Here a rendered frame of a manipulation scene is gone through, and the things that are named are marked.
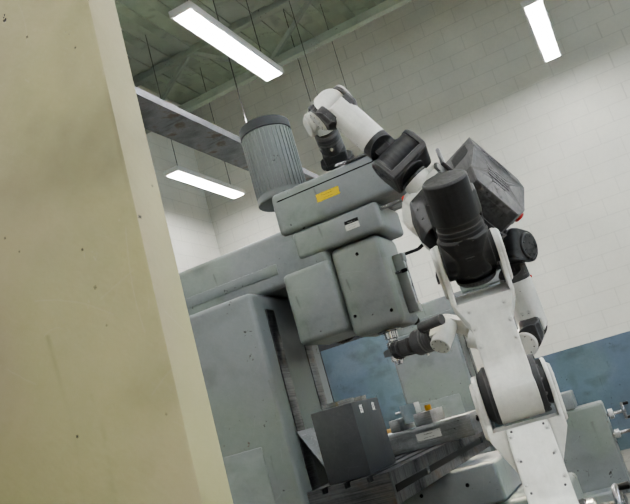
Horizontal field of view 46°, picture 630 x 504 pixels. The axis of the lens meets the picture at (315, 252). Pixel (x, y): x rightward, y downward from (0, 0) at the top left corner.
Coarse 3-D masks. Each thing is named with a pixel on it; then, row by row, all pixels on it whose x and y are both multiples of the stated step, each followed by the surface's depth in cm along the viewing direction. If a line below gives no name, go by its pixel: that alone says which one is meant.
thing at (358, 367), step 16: (320, 352) 967; (336, 352) 956; (352, 352) 946; (368, 352) 937; (336, 368) 953; (352, 368) 944; (368, 368) 935; (384, 368) 926; (336, 384) 951; (352, 384) 942; (368, 384) 933; (384, 384) 924; (400, 384) 916; (336, 400) 949; (384, 400) 922; (400, 400) 913; (384, 416) 920; (400, 416) 911
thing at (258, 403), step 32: (192, 320) 262; (224, 320) 257; (256, 320) 252; (288, 320) 274; (224, 352) 255; (256, 352) 250; (288, 352) 265; (224, 384) 254; (256, 384) 249; (288, 384) 255; (320, 384) 278; (224, 416) 253; (256, 416) 248; (288, 416) 248; (224, 448) 251; (256, 448) 246; (288, 448) 242; (256, 480) 245; (288, 480) 240; (320, 480) 253
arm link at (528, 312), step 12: (516, 288) 221; (528, 288) 221; (516, 300) 222; (528, 300) 221; (516, 312) 223; (528, 312) 222; (540, 312) 222; (528, 324) 220; (540, 324) 220; (528, 336) 220; (540, 336) 220; (528, 348) 221
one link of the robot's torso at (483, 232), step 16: (448, 240) 179; (464, 240) 178; (480, 240) 178; (448, 256) 181; (464, 256) 179; (480, 256) 179; (496, 256) 181; (448, 272) 181; (464, 272) 181; (480, 272) 180
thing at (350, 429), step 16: (352, 400) 196; (368, 400) 203; (320, 416) 193; (336, 416) 191; (352, 416) 190; (368, 416) 198; (320, 432) 192; (336, 432) 191; (352, 432) 189; (368, 432) 194; (384, 432) 206; (320, 448) 192; (336, 448) 190; (352, 448) 189; (368, 448) 190; (384, 448) 201; (336, 464) 190; (352, 464) 188; (368, 464) 187; (384, 464) 197; (336, 480) 189
